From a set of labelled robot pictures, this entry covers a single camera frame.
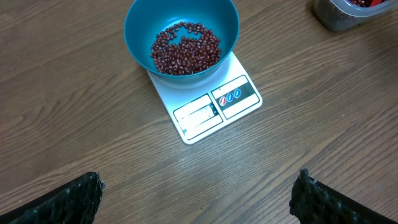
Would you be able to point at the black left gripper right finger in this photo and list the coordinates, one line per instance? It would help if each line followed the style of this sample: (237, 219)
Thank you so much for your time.
(313, 202)

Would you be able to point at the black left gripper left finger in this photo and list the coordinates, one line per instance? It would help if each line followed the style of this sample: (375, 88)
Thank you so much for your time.
(74, 202)

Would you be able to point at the red scoop with blue handle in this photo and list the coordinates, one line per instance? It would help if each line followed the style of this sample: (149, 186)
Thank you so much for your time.
(375, 2)

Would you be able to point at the white digital kitchen scale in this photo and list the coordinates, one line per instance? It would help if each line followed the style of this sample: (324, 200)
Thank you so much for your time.
(199, 108)

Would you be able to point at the red beans in bowl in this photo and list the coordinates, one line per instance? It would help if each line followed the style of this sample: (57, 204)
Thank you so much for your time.
(185, 48)

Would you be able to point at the blue round bowl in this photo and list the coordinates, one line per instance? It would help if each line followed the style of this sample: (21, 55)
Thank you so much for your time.
(147, 18)

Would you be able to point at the clear plastic food container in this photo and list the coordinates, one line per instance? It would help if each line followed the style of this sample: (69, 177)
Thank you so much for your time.
(341, 15)

